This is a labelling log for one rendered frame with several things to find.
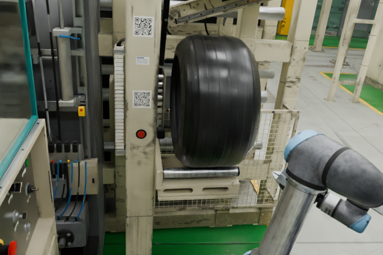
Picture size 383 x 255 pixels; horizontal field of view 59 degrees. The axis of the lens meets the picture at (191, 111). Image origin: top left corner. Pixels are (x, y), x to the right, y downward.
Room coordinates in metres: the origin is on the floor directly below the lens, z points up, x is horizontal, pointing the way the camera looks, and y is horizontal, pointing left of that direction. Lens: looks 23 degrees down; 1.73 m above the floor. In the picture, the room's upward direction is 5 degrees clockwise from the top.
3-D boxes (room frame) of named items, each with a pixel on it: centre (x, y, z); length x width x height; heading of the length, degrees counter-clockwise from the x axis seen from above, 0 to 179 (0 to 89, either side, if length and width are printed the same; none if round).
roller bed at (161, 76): (1.74, 0.26, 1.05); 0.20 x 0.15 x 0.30; 101
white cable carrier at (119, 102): (1.29, 0.29, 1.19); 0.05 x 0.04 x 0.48; 11
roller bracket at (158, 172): (1.37, 0.14, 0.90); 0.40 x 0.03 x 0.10; 11
